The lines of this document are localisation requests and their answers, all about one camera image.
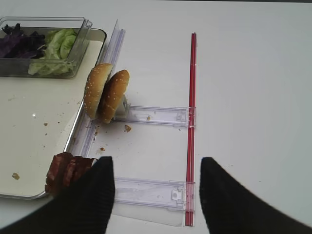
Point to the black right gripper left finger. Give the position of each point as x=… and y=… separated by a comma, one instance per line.
x=84, y=207

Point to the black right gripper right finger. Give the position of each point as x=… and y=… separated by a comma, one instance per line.
x=229, y=208

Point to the meat patty front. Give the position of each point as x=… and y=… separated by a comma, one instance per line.
x=55, y=174

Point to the meat patty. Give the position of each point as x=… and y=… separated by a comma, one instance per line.
x=77, y=167
x=55, y=174

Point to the meat patty rear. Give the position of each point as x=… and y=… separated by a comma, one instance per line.
x=77, y=167

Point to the green lettuce leaves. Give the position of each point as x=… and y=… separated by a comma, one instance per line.
x=58, y=46

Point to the clear lower track right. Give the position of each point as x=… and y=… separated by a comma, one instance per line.
x=172, y=195

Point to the clear track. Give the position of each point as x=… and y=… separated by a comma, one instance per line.
x=172, y=116
x=172, y=195

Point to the metal serving tray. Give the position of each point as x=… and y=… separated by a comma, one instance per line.
x=37, y=118

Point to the white pusher block buns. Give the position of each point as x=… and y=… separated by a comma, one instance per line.
x=122, y=109

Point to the clear upper track right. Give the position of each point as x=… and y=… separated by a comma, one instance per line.
x=172, y=116

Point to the sesame bun top front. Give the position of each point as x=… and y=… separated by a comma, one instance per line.
x=94, y=86

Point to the clear plastic salad box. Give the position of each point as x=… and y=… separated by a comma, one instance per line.
x=18, y=67

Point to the purple cabbage leaves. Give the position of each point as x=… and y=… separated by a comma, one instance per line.
x=16, y=44

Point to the red rail right side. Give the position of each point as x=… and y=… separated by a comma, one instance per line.
x=189, y=215

